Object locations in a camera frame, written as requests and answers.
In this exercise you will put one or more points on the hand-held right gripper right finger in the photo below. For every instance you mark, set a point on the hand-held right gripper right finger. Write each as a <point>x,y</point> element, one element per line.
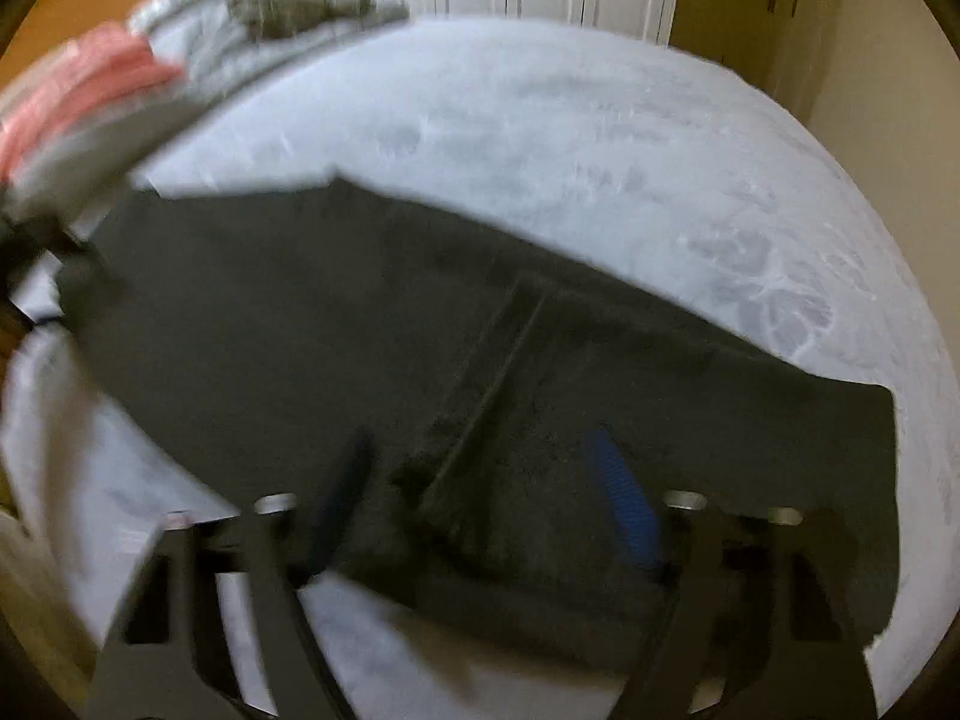
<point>622,495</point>

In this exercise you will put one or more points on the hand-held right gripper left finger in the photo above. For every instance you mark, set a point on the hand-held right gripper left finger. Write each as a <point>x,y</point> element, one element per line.
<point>343,496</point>

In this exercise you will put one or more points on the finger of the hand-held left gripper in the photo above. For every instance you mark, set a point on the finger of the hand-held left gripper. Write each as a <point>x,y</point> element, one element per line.
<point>41,236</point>

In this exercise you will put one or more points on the dark grey towel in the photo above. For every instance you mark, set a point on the dark grey towel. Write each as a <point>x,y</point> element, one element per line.
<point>337,315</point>

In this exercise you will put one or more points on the orange pink blanket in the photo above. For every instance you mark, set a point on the orange pink blanket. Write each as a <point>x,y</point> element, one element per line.
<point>75,90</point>

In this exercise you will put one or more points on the light grey duvet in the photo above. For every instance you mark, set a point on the light grey duvet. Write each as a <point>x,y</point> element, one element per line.
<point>210,52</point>

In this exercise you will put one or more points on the crumpled grey brown garment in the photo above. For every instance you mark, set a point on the crumpled grey brown garment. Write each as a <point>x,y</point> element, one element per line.
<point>292,7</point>

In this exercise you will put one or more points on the beige built-in closet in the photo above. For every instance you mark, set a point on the beige built-in closet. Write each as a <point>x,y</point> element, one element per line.
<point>735,0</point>

